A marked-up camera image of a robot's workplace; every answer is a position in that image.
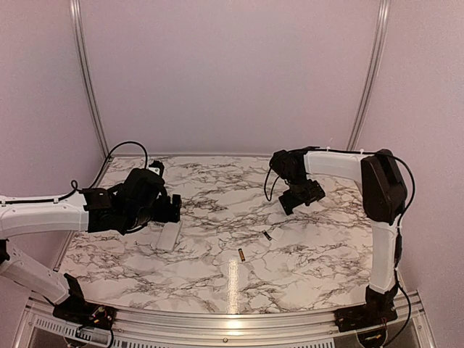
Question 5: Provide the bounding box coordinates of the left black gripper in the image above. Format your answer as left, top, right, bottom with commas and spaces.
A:
123, 193, 182, 230

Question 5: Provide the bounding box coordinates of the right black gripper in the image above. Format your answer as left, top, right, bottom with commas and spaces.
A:
279, 174, 325, 215

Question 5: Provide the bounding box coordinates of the white remote control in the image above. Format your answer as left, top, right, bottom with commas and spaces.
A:
156, 220, 182, 252

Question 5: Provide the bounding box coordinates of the white battery compartment cover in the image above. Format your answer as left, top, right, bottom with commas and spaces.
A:
270, 228, 284, 241

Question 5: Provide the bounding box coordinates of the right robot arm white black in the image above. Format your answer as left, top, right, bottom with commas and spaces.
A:
269, 146, 407, 331

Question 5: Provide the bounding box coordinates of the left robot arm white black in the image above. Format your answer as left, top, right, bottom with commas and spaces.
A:
1, 188, 181, 328

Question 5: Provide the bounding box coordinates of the black gold battery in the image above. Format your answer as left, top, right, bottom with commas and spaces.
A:
262, 231, 273, 241

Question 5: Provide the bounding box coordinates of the gold green battery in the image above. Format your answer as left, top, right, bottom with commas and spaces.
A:
238, 248, 246, 262

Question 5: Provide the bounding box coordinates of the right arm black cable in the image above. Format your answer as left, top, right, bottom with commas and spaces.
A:
263, 146, 416, 233

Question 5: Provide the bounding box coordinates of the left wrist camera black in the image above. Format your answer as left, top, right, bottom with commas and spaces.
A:
148, 160, 165, 178

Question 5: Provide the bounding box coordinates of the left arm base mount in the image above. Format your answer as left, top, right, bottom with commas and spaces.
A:
53, 302, 116, 330

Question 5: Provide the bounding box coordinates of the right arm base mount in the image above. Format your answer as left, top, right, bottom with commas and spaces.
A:
334, 304, 398, 333

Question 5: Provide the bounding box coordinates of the front aluminium rail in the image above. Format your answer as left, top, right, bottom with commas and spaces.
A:
13, 292, 436, 347

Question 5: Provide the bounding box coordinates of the right aluminium frame post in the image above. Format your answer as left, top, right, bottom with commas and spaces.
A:
346, 0, 391, 151

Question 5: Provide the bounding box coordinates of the aluminium frame post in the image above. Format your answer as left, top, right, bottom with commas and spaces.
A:
70, 0, 109, 157
346, 0, 391, 151

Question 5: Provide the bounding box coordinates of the left aluminium frame post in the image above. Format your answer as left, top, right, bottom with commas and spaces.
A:
70, 0, 109, 157

